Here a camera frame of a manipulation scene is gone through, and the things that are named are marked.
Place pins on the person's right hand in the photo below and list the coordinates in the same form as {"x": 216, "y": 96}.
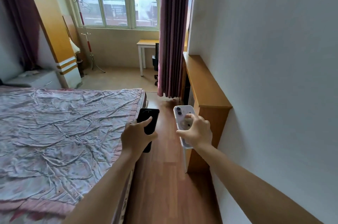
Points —
{"x": 198, "y": 132}

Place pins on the person's left hand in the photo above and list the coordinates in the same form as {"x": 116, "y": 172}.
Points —
{"x": 134, "y": 139}

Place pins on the person's left thumb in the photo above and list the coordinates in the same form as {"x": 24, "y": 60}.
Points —
{"x": 146, "y": 122}

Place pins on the person's right thumb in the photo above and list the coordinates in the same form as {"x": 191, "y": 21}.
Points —
{"x": 182, "y": 132}

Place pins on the black smartphone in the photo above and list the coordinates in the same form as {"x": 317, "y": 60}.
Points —
{"x": 150, "y": 123}

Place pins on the white smartphone with clear case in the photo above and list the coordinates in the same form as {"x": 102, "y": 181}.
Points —
{"x": 182, "y": 118}

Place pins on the person's left forearm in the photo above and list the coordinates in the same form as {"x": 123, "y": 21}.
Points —
{"x": 103, "y": 189}

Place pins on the person's right forearm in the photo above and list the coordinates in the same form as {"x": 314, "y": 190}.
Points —
{"x": 253, "y": 186}

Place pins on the wooden radiator cover cabinet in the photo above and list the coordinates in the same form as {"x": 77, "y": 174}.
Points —
{"x": 206, "y": 91}

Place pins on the black office chair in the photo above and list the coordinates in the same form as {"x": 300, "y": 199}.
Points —
{"x": 156, "y": 62}

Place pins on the white and wood desk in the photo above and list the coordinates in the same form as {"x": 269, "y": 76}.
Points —
{"x": 144, "y": 47}

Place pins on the wrinkled floral bedsheet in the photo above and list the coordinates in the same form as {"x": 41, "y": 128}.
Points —
{"x": 63, "y": 142}

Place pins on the maroon curtain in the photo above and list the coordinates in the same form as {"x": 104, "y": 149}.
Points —
{"x": 18, "y": 18}
{"x": 174, "y": 33}

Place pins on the red and white coat stand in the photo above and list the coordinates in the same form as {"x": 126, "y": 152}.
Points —
{"x": 88, "y": 39}

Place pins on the white bedside table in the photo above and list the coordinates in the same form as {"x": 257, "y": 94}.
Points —
{"x": 34, "y": 80}

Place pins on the orange and white wardrobe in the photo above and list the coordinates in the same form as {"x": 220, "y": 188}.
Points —
{"x": 56, "y": 36}

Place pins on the bed with pink frame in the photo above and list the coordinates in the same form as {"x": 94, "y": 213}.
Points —
{"x": 137, "y": 152}

